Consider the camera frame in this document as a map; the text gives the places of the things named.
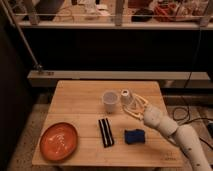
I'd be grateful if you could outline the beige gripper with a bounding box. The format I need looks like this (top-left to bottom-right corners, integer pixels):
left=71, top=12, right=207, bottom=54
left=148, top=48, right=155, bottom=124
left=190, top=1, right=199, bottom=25
left=123, top=93, right=150, bottom=121

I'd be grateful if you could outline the white plastic bottle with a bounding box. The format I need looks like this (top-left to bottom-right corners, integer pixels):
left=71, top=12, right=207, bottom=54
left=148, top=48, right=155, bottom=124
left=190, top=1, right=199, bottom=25
left=120, top=89, right=136, bottom=110

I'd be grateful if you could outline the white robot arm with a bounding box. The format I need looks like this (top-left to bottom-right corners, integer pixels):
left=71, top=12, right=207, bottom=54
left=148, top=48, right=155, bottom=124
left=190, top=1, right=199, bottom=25
left=120, top=90, right=212, bottom=171

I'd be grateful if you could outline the blue sponge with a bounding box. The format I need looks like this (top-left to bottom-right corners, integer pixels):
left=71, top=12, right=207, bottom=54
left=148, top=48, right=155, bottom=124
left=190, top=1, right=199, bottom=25
left=124, top=129, right=145, bottom=144

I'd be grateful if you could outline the translucent plastic cup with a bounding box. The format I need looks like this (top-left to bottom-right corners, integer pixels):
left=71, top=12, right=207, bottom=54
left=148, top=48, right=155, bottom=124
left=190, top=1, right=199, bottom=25
left=102, top=91, right=118, bottom=113

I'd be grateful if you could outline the black striped eraser block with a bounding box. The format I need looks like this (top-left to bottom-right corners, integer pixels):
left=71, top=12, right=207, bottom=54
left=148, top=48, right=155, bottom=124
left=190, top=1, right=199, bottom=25
left=98, top=118, right=114, bottom=148

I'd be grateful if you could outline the orange plate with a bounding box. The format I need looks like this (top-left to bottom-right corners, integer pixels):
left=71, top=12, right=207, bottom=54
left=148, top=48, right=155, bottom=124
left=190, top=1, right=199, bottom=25
left=39, top=122, right=78, bottom=162

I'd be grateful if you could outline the grey metal pole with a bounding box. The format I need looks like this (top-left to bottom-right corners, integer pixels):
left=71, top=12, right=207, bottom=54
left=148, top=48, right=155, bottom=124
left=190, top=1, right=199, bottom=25
left=2, top=0, right=43, bottom=74

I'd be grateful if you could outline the black cable on floor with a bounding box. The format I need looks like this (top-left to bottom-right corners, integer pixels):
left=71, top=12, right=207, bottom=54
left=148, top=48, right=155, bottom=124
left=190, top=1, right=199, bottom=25
left=172, top=105, right=213, bottom=151

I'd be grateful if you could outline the metal window rail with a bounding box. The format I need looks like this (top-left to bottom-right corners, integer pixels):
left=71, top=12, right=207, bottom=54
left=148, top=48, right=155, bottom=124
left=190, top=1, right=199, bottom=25
left=27, top=70, right=213, bottom=89

